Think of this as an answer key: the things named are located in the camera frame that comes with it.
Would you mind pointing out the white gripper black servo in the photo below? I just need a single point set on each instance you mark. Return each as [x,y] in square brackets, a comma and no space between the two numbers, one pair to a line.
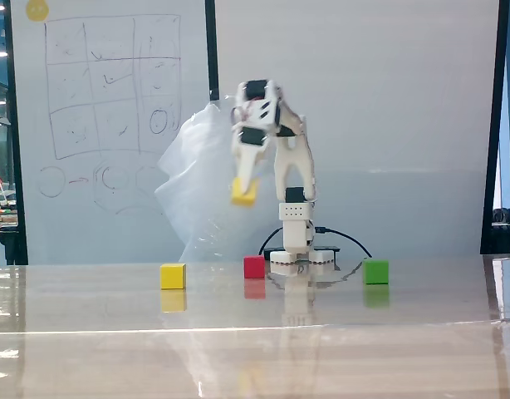
[247,157]

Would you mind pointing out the yellow cube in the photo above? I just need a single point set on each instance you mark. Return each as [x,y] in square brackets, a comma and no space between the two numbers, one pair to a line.
[244,198]
[172,276]

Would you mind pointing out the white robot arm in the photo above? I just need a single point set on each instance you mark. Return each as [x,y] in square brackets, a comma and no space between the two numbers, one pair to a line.
[294,162]

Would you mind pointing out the red cube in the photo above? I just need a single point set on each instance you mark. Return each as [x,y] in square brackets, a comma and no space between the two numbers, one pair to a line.
[254,267]

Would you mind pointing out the green cube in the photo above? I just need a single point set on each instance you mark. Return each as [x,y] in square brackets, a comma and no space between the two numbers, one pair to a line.
[376,272]

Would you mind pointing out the translucent plastic bag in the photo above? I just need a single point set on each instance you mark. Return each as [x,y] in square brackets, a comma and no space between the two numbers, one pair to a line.
[197,187]

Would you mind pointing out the black flat board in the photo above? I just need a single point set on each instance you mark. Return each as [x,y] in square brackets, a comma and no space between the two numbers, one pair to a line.
[327,249]

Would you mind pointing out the blank whiteboard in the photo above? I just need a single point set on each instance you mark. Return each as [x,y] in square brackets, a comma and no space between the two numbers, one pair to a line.
[363,104]

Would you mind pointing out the whiteboard with marker grid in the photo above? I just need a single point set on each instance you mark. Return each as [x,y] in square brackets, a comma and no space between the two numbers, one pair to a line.
[114,83]

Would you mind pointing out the black round object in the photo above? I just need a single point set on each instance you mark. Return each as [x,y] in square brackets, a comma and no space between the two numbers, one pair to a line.
[504,232]

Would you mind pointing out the black chair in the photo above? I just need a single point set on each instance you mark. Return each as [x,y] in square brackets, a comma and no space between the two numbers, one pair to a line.
[8,245]

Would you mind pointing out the yellow round magnet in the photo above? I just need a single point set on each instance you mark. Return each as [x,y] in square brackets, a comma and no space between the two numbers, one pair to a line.
[36,10]

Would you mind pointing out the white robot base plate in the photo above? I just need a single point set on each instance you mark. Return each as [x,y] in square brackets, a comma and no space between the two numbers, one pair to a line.
[286,262]

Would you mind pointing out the black whiteboard frame post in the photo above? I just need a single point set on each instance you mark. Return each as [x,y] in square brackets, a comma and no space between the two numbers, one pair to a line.
[14,145]
[495,124]
[212,50]

